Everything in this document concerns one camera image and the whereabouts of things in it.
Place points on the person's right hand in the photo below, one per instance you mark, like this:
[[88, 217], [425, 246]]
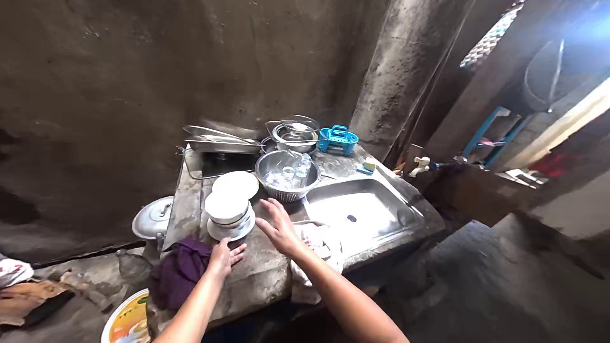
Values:
[[282, 231]]

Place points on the person's left hand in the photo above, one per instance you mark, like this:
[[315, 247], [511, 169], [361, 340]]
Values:
[[221, 258]]

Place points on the person's left fingers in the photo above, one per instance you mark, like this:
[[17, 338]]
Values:
[[237, 252]]

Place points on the person's right fingers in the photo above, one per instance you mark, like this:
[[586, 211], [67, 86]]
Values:
[[273, 208]]

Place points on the person's right thumb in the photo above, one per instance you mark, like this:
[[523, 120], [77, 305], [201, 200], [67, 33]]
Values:
[[265, 226]]

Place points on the person's right forearm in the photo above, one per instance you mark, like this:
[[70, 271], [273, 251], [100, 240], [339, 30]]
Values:
[[345, 297]]

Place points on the person's left forearm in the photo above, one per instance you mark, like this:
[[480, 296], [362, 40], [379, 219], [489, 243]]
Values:
[[195, 304]]

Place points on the metal colander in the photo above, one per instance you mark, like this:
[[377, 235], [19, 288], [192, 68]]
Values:
[[286, 194]]

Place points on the white saucer plate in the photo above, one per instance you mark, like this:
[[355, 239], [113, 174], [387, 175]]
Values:
[[233, 233]]

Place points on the concrete counter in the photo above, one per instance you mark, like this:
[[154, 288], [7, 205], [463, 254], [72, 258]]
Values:
[[257, 271]]

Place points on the patterned white bowl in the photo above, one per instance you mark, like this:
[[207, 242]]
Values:
[[236, 221]]

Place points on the pile of clear glasses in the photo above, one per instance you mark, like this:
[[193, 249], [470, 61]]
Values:
[[294, 174]]

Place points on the white round plate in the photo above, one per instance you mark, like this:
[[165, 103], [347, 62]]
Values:
[[238, 185]]

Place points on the purple cloth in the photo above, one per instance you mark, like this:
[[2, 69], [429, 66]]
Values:
[[183, 271]]

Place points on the dark wide metal pan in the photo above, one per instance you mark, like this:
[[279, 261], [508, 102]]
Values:
[[267, 145]]

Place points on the silver metal pot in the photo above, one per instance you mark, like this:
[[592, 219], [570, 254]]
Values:
[[293, 138]]

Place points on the flat metal tray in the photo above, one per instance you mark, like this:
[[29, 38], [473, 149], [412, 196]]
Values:
[[224, 143]]

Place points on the glass lid with metal rim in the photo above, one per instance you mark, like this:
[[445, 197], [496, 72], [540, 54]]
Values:
[[295, 125]]

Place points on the stainless steel sink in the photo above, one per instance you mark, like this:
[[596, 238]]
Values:
[[362, 205]]

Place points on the aluminium pot with lid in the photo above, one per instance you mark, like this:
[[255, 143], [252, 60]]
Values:
[[152, 219]]

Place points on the blue plastic basket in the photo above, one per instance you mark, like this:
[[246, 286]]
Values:
[[339, 141]]

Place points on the blue soap dish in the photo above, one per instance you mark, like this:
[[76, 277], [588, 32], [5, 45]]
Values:
[[364, 169]]

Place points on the yellow green sponge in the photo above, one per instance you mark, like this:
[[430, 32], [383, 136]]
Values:
[[369, 164]]

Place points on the cream plastic faucet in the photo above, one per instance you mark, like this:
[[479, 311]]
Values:
[[420, 166]]

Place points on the brown cardboard piece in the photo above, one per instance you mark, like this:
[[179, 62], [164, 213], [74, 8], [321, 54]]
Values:
[[26, 299]]

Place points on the blue shelf frame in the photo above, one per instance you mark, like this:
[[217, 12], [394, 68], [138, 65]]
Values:
[[481, 131]]

